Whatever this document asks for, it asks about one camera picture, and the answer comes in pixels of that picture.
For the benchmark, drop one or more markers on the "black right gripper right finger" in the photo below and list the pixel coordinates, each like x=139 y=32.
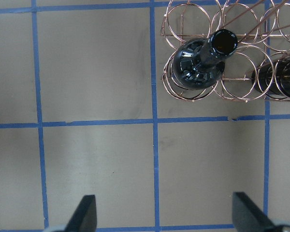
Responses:
x=247 y=216

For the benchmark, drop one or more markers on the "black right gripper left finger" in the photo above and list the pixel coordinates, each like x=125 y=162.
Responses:
x=84 y=218

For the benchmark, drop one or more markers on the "dark bottle in basket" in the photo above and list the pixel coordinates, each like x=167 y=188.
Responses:
x=200 y=63
x=274 y=79

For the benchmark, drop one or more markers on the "copper wire wine basket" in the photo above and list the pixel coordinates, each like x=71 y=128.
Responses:
x=241 y=57

